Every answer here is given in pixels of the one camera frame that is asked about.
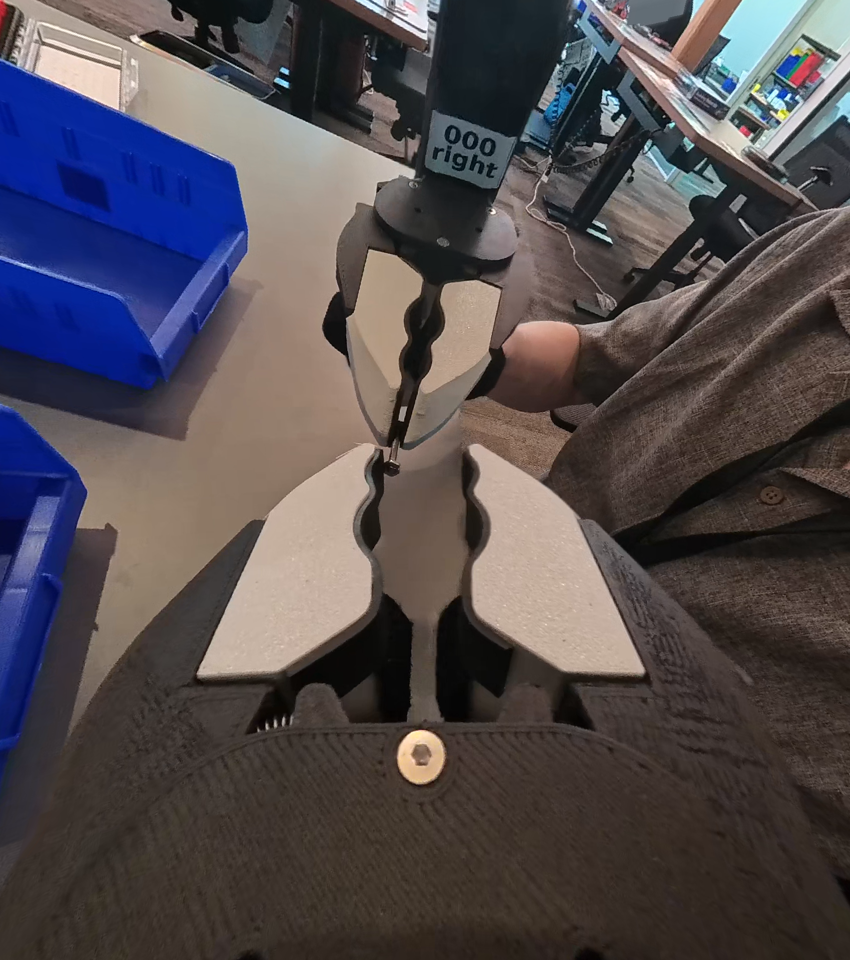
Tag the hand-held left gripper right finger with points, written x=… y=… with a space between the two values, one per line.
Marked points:
x=552 y=585

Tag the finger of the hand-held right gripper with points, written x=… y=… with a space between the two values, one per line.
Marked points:
x=466 y=337
x=380 y=322

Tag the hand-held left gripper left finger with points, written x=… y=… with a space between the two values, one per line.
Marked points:
x=297 y=585

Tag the long metal bolt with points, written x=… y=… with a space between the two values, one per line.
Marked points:
x=397 y=435

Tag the blue storage bin with divider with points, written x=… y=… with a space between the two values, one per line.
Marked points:
x=19 y=600

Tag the blue plastic storage bin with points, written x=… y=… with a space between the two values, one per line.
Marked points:
x=57 y=262

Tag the grey mesh chair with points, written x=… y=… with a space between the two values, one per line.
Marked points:
x=573 y=417

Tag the wooden desk with black legs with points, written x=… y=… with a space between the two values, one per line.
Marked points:
x=599 y=172

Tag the black office chair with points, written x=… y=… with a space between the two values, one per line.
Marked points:
x=845 y=161
x=725 y=225

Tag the shelf with colourful bins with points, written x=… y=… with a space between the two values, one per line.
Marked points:
x=792 y=75

